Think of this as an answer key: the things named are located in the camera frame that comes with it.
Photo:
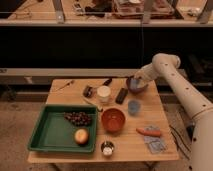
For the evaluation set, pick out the bunch of dark grapes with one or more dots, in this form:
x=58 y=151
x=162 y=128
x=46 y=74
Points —
x=78 y=119

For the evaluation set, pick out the orange carrot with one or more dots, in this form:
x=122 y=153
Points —
x=149 y=132

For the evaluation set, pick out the green plastic tray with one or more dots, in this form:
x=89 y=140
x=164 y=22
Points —
x=54 y=133

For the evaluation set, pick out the black remote control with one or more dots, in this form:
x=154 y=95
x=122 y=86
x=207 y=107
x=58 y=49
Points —
x=121 y=95

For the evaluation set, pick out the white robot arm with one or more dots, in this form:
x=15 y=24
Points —
x=198 y=107

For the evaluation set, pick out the small metal cup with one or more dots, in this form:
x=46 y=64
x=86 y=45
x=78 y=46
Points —
x=107 y=148

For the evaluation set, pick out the orange bowl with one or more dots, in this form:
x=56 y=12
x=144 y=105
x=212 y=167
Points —
x=113 y=120

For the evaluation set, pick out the wooden spoon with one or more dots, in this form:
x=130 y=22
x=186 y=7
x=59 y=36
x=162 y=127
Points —
x=100 y=109

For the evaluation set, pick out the blue plastic cup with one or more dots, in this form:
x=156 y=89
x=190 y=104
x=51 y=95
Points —
x=133 y=107

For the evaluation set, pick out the white cup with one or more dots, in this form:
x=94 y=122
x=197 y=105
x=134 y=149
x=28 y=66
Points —
x=103 y=93

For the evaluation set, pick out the purple bowl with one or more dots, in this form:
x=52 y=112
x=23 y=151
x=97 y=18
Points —
x=142 y=86

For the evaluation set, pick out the black brush tool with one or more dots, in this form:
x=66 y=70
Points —
x=88 y=91

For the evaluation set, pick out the grey blue cloth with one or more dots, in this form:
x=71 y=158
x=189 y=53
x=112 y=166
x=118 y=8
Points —
x=155 y=144

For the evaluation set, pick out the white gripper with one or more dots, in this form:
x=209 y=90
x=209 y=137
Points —
x=147 y=73

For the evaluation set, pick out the black handled utensil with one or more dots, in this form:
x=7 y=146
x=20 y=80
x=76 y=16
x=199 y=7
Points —
x=105 y=83

